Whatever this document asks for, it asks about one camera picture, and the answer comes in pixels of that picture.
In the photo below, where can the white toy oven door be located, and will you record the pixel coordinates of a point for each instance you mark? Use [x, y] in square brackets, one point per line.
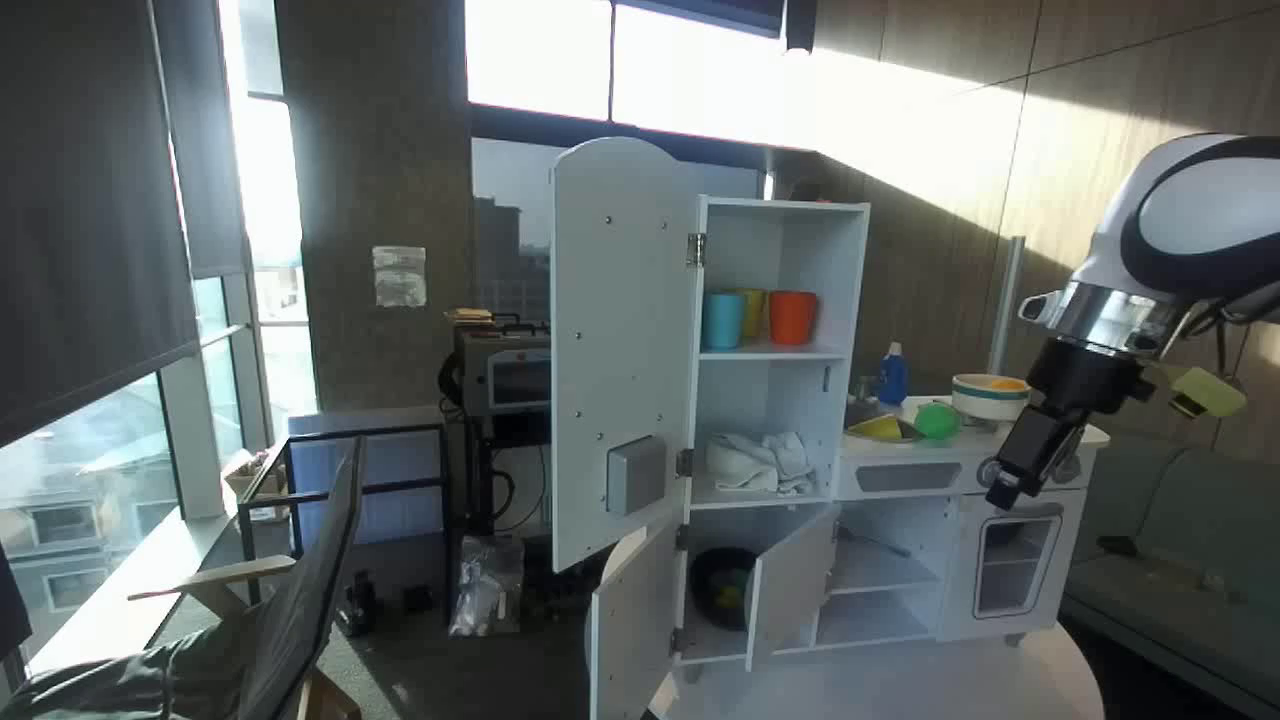
[1019, 567]

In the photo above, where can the green round toy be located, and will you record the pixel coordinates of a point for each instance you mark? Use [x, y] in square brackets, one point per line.
[938, 420]

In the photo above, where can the white lower cabinet door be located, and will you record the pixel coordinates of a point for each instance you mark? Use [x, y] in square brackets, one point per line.
[790, 587]
[635, 627]

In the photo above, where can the white towel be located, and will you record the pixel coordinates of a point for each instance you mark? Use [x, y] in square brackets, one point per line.
[760, 467]

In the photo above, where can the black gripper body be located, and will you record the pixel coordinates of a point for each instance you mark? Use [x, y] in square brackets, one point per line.
[1086, 384]

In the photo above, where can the white toy kitchen cabinet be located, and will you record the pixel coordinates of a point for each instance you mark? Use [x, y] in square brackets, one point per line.
[800, 244]

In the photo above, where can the blue cup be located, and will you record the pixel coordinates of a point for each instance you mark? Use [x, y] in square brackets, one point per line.
[721, 323]

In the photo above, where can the cardboard box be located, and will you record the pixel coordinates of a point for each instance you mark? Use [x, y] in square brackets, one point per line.
[254, 479]

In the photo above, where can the orange cup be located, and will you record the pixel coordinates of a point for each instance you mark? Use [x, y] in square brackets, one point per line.
[794, 323]

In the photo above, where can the black pot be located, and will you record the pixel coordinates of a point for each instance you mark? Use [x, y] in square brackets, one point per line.
[721, 587]

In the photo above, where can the clear plastic bag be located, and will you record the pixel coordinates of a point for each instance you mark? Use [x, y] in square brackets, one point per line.
[482, 588]

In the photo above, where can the yellow green cup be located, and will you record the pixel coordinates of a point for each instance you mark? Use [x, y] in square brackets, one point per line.
[753, 318]

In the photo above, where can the yellow sponge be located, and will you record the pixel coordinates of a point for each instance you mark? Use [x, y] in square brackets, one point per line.
[882, 431]

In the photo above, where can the blue bottle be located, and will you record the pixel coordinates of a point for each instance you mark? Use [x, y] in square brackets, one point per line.
[892, 377]

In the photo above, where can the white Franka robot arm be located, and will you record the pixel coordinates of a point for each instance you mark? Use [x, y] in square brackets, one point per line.
[1202, 227]

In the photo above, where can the dark roller blind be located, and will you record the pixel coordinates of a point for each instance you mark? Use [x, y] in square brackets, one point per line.
[93, 202]

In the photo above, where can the paper sheet on wall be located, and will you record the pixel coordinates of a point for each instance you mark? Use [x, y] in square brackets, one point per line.
[401, 277]

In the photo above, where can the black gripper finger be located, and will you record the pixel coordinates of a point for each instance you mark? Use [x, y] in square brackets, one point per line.
[1007, 483]
[1059, 467]

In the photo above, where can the dark bottle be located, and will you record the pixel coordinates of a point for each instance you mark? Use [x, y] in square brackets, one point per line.
[360, 601]

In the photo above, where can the black electronic device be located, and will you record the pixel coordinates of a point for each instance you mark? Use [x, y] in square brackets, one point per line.
[513, 382]

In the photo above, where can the tall white cabinet door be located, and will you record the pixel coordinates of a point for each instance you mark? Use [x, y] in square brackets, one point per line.
[621, 335]

